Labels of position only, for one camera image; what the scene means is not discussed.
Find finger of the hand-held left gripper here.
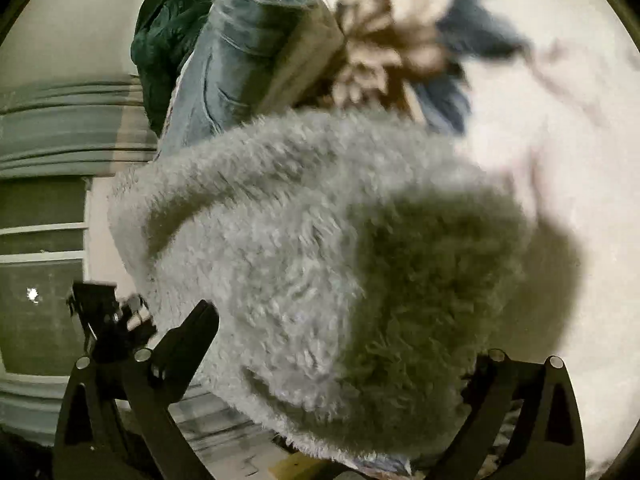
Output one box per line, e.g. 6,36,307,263
117,294,160,348

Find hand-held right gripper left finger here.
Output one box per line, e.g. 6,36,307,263
52,300,221,480

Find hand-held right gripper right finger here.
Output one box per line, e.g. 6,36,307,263
425,349,587,480

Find grey fluffy pants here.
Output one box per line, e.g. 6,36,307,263
107,107,533,467

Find window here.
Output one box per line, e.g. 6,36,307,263
0,175,92,377

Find grey-green curtain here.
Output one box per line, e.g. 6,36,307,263
0,74,159,179

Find floral bed cover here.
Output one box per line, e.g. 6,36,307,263
295,0,640,480

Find folded blue jeans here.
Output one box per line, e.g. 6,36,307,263
155,0,326,161

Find dark green jacket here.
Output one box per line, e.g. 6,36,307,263
131,0,222,137

